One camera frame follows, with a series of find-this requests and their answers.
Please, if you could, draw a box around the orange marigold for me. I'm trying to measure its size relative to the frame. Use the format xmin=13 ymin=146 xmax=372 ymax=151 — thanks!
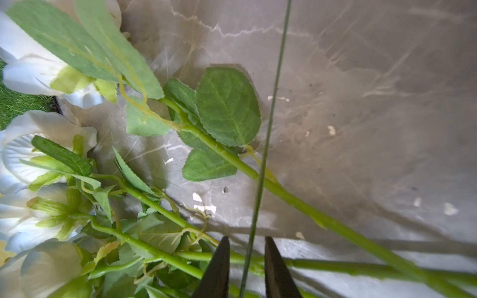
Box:
xmin=239 ymin=0 xmax=293 ymax=298

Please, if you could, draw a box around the pale blue rose top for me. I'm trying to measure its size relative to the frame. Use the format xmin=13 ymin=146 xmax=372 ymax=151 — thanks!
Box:
xmin=0 ymin=110 xmax=221 ymax=247

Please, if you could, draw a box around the pale blue rose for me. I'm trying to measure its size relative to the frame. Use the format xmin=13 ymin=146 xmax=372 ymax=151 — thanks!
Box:
xmin=1 ymin=185 xmax=203 ymax=288
xmin=0 ymin=110 xmax=221 ymax=247
xmin=6 ymin=1 xmax=471 ymax=298

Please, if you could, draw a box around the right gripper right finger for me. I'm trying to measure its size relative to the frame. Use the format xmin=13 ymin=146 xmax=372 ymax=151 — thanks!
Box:
xmin=265 ymin=237 xmax=303 ymax=298

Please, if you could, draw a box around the green artificial grass mat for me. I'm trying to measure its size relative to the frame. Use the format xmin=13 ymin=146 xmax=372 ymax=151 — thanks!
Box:
xmin=1 ymin=60 xmax=59 ymax=130

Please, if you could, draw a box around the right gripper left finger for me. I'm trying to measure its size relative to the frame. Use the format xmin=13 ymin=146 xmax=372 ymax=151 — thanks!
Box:
xmin=191 ymin=236 xmax=231 ymax=298

